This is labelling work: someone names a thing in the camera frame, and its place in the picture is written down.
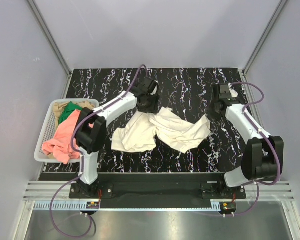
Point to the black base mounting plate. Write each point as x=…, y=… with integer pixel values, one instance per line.
x=138, y=191

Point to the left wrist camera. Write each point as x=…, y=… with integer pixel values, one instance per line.
x=154, y=92

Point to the small circuit board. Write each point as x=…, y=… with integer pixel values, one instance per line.
x=93, y=205
x=227, y=206

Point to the aluminium frame post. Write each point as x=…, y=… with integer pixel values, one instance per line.
x=268, y=29
x=47, y=33

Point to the salmon pink t shirt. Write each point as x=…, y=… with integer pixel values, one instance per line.
x=60, y=145

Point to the white plastic laundry basket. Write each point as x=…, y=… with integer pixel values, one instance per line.
x=48, y=128

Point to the cream white t shirt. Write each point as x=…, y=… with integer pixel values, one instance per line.
x=139, y=134

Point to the white slotted cable duct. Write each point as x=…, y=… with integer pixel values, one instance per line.
x=62, y=205

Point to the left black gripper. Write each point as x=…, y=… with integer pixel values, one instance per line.
x=153, y=109

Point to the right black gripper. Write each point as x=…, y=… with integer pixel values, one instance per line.
x=214, y=100

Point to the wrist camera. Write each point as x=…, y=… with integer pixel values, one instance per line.
x=234, y=94
x=154, y=92

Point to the beige t shirt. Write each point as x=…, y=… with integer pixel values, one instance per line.
x=57, y=109

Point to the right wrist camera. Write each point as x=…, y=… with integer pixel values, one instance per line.
x=234, y=94

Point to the left aluminium frame post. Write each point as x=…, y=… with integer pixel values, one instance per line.
x=47, y=33

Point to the aluminium front rail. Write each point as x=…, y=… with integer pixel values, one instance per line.
x=44, y=191

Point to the green t shirt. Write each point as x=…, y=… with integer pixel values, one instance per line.
x=69, y=109

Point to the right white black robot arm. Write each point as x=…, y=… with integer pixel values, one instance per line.
x=262, y=160

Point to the right aluminium frame post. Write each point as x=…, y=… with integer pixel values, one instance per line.
x=268, y=29

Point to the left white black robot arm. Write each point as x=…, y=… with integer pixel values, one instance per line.
x=92, y=127

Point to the left small circuit board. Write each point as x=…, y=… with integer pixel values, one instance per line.
x=93, y=205

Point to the right small circuit board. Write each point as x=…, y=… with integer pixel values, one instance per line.
x=227, y=206

